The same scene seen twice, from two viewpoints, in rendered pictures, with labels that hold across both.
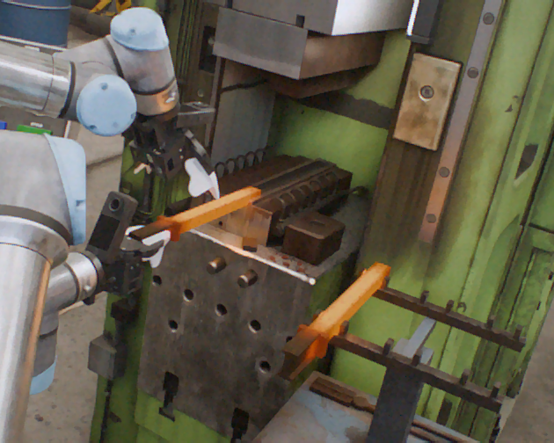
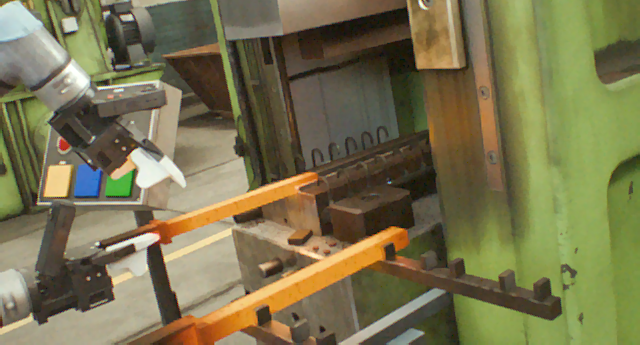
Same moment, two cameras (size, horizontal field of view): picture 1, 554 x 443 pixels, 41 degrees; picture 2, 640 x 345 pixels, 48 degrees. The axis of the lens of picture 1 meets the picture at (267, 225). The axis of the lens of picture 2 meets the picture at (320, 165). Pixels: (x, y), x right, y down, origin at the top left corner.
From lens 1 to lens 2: 0.78 m
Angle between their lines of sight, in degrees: 30
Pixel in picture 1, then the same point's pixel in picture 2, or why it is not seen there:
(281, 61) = (267, 22)
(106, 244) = (44, 256)
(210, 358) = not seen: outside the picture
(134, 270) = (95, 281)
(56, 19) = not seen: hidden behind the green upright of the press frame
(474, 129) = (495, 24)
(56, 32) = not seen: hidden behind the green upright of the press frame
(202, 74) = (268, 68)
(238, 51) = (239, 27)
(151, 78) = (28, 70)
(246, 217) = (299, 207)
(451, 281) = (544, 238)
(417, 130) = (433, 50)
